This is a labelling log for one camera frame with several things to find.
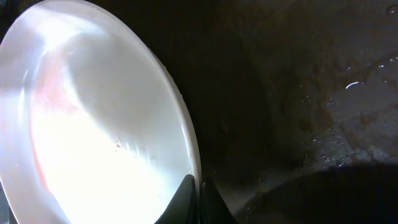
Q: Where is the large brown serving tray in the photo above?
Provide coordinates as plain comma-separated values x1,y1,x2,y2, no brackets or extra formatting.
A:
99,1,397,223

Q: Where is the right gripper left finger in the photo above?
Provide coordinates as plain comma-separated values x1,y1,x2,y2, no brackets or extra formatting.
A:
155,174,198,224

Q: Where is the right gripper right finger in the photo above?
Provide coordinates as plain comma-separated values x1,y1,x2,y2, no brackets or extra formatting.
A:
201,179,237,224

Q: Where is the white plate bottom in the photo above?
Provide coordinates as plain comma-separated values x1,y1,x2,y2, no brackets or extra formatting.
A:
1,1,201,223

